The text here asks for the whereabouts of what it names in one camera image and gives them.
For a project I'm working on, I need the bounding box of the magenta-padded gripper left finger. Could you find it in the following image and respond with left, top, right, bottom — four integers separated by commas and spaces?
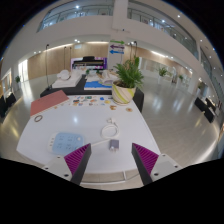
41, 143, 92, 186

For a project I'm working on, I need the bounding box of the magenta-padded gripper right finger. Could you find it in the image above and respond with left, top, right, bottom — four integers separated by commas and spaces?
131, 142, 184, 186

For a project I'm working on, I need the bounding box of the grey-purple charger block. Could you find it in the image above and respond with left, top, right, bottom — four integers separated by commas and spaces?
108, 138, 120, 154

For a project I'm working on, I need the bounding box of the light blue power strip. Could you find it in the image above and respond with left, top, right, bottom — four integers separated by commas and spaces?
47, 131, 86, 157

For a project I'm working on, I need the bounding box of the sheet of colourful stickers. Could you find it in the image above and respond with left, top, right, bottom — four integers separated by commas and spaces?
64, 95, 113, 108

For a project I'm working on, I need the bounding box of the pink flat board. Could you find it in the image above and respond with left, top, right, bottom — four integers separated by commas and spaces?
29, 89, 70, 118

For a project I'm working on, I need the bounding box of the black display platform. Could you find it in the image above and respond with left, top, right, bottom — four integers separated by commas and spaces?
39, 74, 145, 113

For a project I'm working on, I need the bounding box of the potted plant in striped pot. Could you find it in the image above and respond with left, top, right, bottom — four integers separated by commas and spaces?
111, 55, 145, 106

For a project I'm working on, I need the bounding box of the blue-based white building model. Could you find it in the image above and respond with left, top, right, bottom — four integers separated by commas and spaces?
83, 69, 118, 91

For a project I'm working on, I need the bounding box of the group of dark seats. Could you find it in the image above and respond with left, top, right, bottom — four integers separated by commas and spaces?
194, 96, 218, 124

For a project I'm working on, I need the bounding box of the group of dark chairs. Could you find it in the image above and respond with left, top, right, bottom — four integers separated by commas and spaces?
0, 92, 17, 116

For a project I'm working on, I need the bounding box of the black lamp pole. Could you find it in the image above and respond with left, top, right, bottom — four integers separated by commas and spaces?
44, 43, 52, 91

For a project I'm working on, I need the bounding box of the small distant potted plant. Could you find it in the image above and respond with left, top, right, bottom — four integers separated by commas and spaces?
14, 75, 22, 93

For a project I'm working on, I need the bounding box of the sign with coloured arrows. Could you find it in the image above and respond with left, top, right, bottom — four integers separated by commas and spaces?
109, 39, 126, 56

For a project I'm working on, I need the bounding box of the white coiled cable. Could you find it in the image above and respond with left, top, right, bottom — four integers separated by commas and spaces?
84, 117, 121, 148

